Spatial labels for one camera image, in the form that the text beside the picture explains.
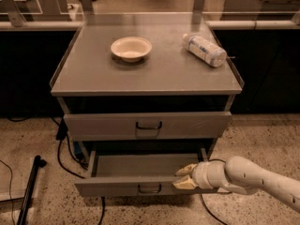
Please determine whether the black cable right floor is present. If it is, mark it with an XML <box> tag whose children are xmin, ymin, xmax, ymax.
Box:
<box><xmin>199</xmin><ymin>158</ymin><xmax>233</xmax><ymax>225</ymax></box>

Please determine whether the grey drawer cabinet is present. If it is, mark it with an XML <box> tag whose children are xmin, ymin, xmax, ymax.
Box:
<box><xmin>52</xmin><ymin>13</ymin><xmax>242</xmax><ymax>156</ymax></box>

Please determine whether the thin black cable far left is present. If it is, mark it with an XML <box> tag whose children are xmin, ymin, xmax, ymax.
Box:
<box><xmin>0</xmin><ymin>159</ymin><xmax>16</xmax><ymax>225</ymax></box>

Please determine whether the clear plastic water bottle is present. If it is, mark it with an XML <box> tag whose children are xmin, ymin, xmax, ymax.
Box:
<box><xmin>182</xmin><ymin>34</ymin><xmax>227</xmax><ymax>68</ymax></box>

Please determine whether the white paper bowl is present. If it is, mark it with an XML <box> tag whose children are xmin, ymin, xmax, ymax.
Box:
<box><xmin>111</xmin><ymin>37</ymin><xmax>152</xmax><ymax>63</ymax></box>

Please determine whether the black metal stand leg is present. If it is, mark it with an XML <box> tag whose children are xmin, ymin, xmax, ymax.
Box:
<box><xmin>17</xmin><ymin>156</ymin><xmax>47</xmax><ymax>225</ymax></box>

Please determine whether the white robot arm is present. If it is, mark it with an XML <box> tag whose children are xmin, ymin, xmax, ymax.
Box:
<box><xmin>172</xmin><ymin>157</ymin><xmax>300</xmax><ymax>212</ymax></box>

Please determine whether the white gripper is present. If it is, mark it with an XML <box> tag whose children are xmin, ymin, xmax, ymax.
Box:
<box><xmin>172</xmin><ymin>161</ymin><xmax>229</xmax><ymax>190</ymax></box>

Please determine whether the white horizontal rail pipe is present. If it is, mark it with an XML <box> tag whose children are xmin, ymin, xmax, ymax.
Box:
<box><xmin>0</xmin><ymin>21</ymin><xmax>300</xmax><ymax>31</ymax></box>

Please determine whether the grey top drawer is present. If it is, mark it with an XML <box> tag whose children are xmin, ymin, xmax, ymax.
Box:
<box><xmin>64</xmin><ymin>112</ymin><xmax>232</xmax><ymax>142</ymax></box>

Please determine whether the grey drawer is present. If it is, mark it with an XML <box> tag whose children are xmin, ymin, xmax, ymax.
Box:
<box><xmin>64</xmin><ymin>112</ymin><xmax>232</xmax><ymax>142</ymax></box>
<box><xmin>75</xmin><ymin>151</ymin><xmax>218</xmax><ymax>197</ymax></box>

